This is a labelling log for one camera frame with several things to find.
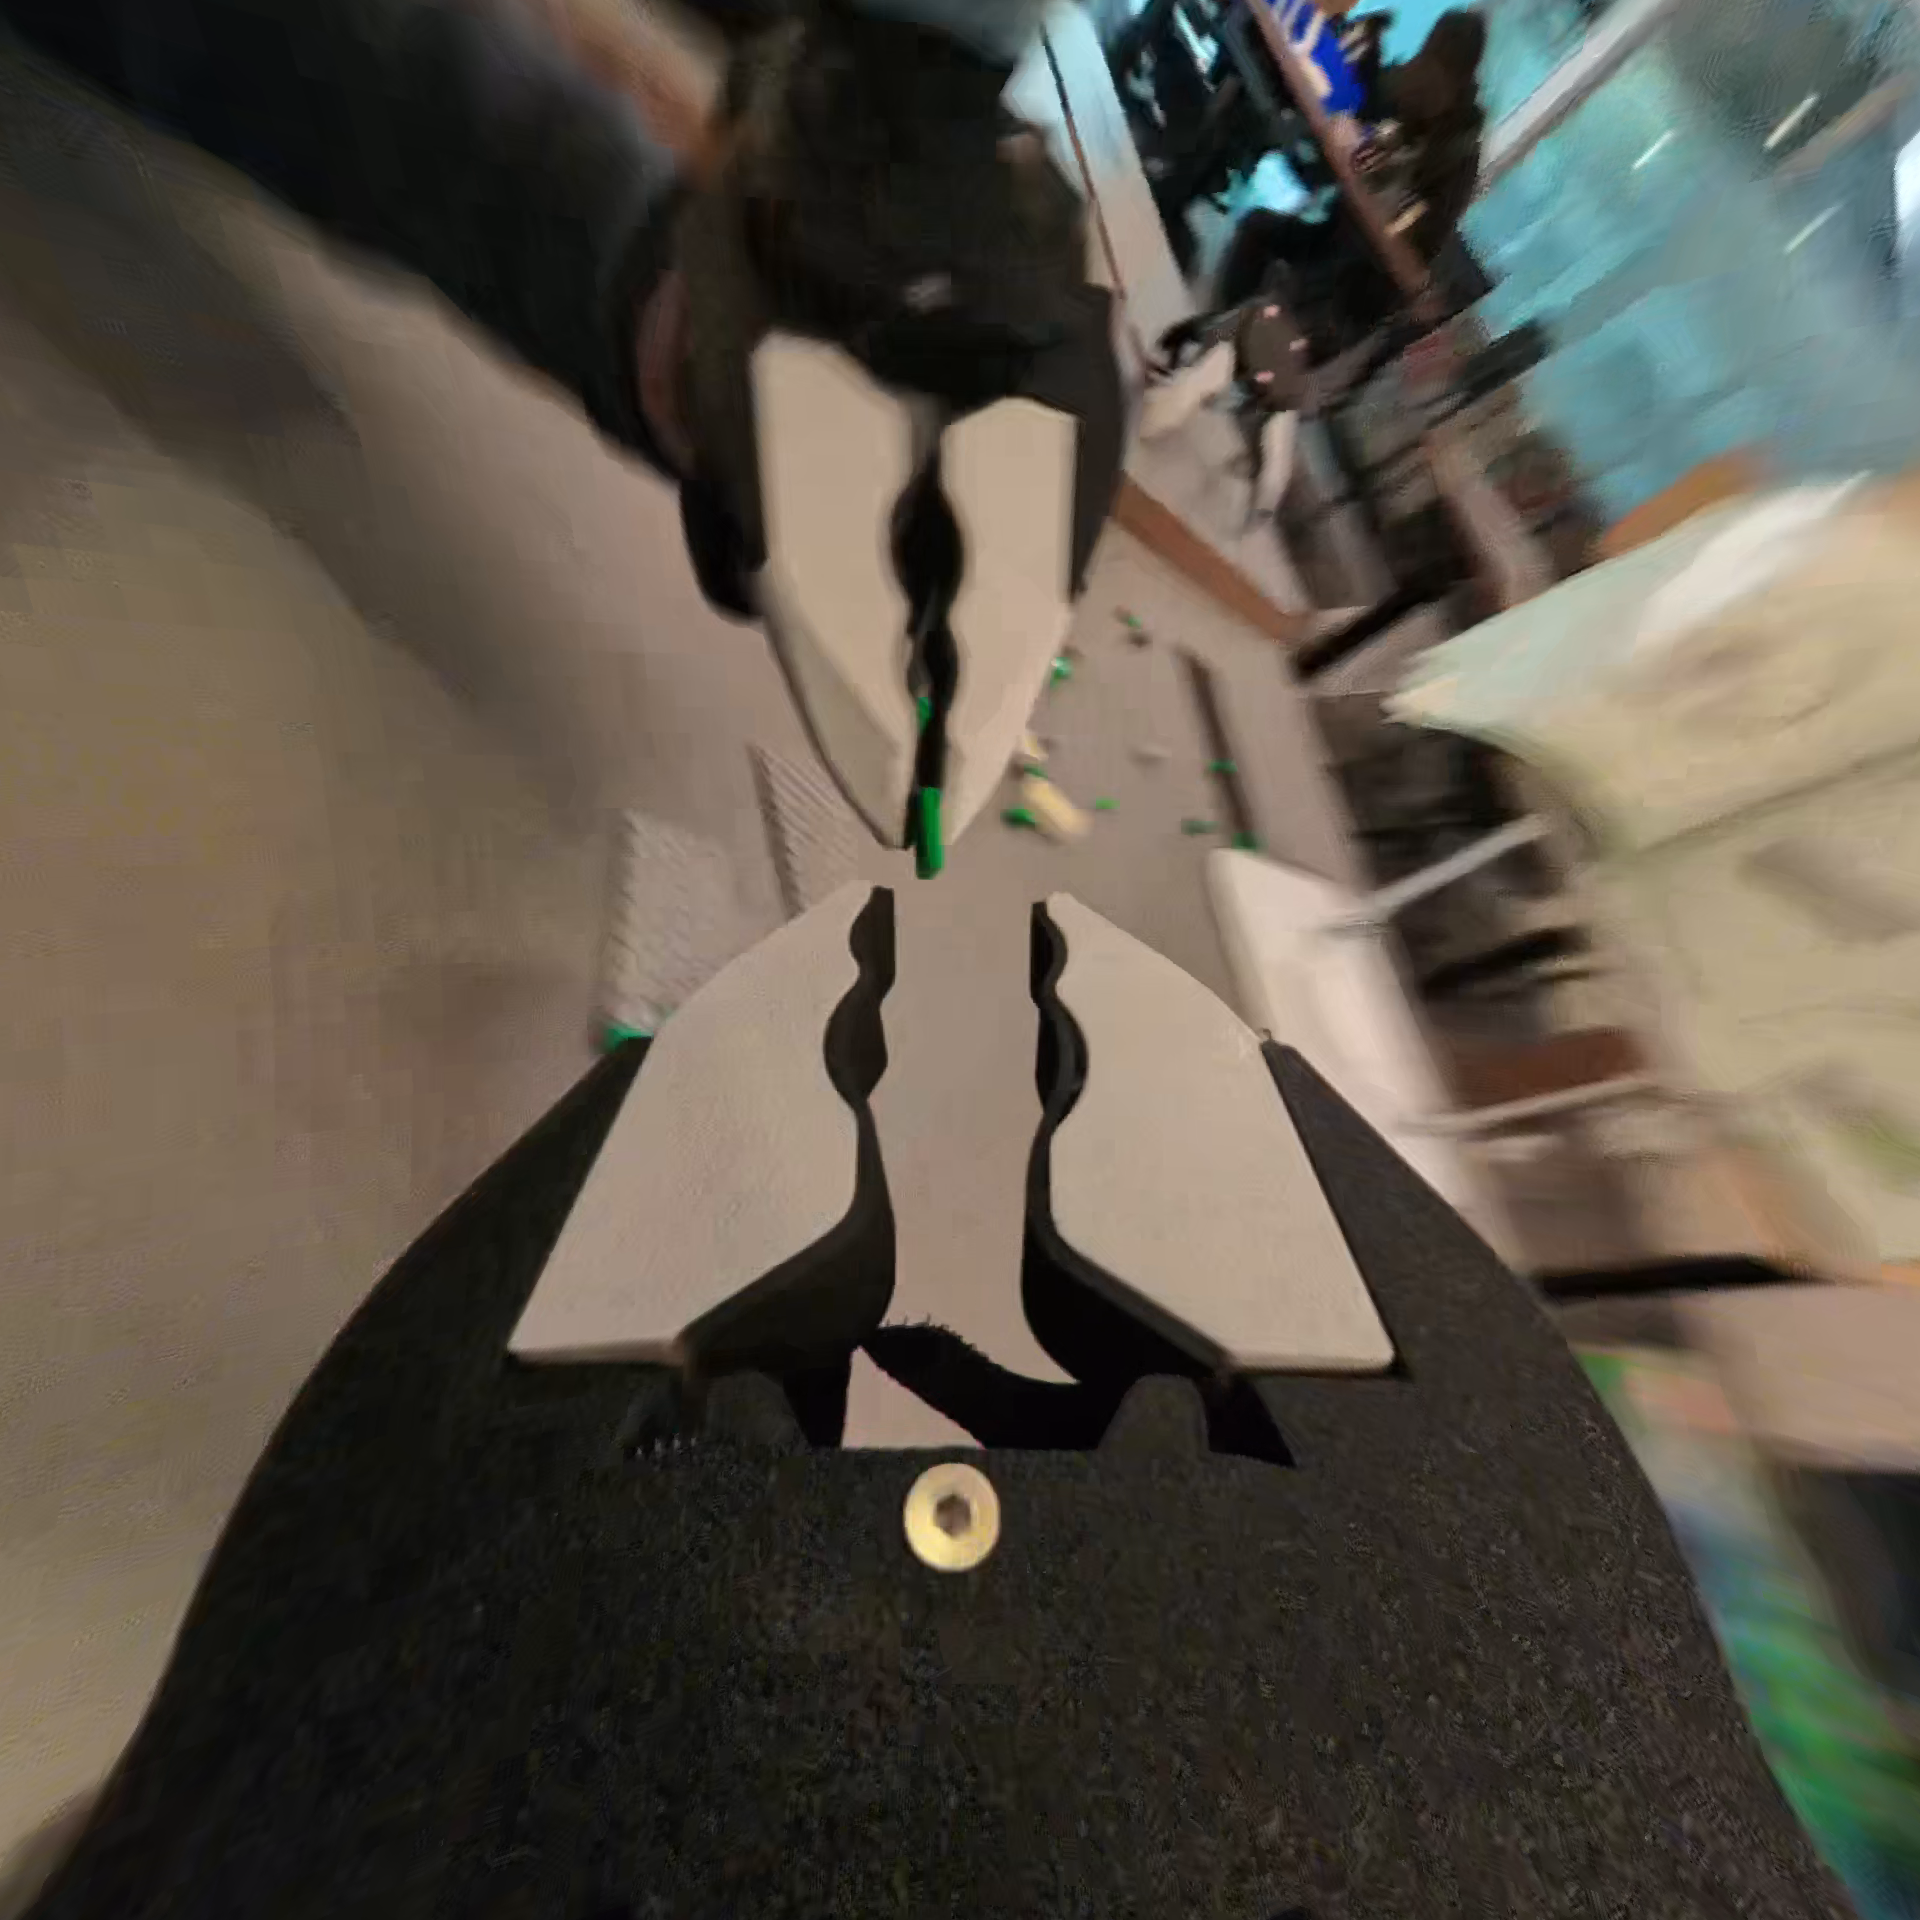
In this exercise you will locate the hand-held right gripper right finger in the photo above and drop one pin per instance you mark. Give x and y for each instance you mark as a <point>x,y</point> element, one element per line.
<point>1200,1185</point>

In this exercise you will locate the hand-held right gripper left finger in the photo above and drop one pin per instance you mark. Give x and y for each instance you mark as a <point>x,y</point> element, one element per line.
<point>720,1141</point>

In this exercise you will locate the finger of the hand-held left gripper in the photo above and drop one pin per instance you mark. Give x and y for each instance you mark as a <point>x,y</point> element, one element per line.
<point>834,570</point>
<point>1020,600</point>

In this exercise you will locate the grey baseplate with green corner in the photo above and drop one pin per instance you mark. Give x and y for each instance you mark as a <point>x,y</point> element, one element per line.
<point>683,914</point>

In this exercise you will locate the green brick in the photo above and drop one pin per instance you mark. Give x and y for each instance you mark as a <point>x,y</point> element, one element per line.
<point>930,809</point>
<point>627,1037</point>

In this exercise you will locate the grey baseplate with one brick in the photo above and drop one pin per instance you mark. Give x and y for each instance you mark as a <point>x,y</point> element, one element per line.
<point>810,826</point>

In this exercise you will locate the person's left forearm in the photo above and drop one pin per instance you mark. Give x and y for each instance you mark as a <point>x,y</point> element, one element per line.
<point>376,135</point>

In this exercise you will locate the grey desk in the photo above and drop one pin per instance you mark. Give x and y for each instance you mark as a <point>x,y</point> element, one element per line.
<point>376,676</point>

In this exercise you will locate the beige toy piece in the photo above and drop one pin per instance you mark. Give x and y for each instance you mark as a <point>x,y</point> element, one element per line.
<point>1052,804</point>

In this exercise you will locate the white tray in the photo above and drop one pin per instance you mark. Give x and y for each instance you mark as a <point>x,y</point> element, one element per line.
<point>1319,975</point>

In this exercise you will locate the scattered small green bricks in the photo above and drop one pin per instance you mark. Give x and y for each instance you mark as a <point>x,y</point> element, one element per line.
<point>1200,826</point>

